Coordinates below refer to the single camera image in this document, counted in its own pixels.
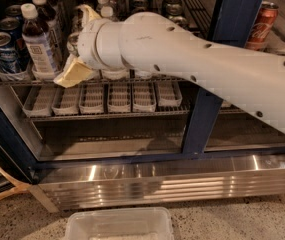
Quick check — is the wire shelf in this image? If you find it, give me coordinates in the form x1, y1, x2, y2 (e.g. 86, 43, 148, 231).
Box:
10, 83, 250, 123
0, 0, 215, 83

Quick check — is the blue fridge door frame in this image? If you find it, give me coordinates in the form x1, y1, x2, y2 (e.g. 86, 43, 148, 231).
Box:
181, 0, 270, 156

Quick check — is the clear plastic bin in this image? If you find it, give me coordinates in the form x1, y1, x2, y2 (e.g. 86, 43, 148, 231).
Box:
63, 207, 175, 240

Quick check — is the front blue pepsi can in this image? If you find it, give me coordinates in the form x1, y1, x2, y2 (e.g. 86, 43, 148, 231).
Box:
0, 32, 21, 74

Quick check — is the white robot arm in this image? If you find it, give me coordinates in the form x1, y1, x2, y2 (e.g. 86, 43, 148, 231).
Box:
54, 6, 285, 134

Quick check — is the red coca-cola can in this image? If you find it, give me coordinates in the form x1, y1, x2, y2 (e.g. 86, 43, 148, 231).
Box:
245, 1, 279, 51

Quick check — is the steel fridge base grille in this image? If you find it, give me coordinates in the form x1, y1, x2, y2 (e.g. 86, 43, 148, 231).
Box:
29, 154, 285, 213

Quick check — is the blue pepsi can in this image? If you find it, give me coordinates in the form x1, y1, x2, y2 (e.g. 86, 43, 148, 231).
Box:
0, 32, 21, 74
0, 17, 30, 71

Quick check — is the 7up can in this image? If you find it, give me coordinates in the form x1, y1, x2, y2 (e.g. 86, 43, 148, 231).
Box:
67, 32, 79, 56

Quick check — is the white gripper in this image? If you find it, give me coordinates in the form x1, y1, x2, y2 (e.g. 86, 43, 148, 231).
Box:
54, 4, 109, 88

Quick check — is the front dark tea bottle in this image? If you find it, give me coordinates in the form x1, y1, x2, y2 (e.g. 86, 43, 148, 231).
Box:
21, 3, 59, 73

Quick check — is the top wire shelf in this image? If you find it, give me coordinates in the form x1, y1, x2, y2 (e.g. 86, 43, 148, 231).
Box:
0, 0, 215, 83

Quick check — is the lower wire shelf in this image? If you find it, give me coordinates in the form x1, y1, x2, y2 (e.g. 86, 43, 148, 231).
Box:
10, 83, 250, 123

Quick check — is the dark tea bottle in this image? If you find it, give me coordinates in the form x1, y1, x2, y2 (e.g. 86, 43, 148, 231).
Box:
21, 3, 59, 73
32, 0, 62, 52

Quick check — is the front clear water bottle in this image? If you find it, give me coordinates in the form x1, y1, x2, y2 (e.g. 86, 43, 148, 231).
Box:
101, 6, 118, 22

